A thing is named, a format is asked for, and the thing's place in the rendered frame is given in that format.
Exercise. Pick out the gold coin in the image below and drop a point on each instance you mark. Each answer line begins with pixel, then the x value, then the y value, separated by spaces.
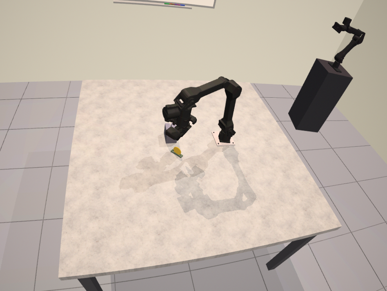
pixel 177 150

